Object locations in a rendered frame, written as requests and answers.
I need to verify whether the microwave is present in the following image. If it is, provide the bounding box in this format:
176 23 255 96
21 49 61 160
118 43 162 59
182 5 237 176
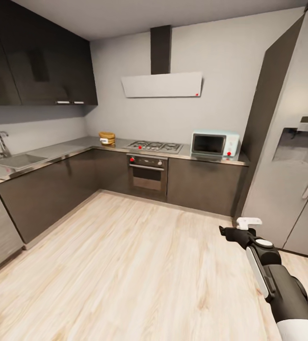
190 128 239 157

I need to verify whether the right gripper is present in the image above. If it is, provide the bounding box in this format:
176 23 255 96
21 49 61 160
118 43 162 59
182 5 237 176
219 226 256 247

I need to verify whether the popcorn bag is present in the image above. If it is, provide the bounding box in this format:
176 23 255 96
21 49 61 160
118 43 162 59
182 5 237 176
99 132 115 145

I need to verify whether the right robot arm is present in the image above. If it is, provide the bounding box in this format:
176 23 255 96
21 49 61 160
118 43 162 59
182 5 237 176
219 217 308 341

